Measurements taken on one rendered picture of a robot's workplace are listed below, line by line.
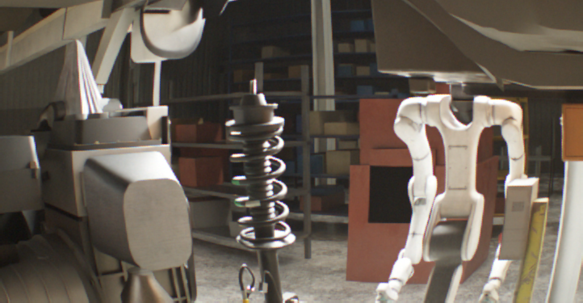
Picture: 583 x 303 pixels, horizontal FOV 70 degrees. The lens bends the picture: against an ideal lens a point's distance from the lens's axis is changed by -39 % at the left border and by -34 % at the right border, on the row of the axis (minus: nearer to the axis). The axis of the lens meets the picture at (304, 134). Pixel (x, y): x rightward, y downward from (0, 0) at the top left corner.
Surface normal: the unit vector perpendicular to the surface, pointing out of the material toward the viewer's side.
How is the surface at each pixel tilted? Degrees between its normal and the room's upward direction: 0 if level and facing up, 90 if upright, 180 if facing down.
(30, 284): 47
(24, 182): 90
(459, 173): 96
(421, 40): 90
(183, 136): 90
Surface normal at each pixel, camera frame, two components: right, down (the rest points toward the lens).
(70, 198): -0.57, 0.04
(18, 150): 0.81, -0.16
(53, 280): 0.43, -0.67
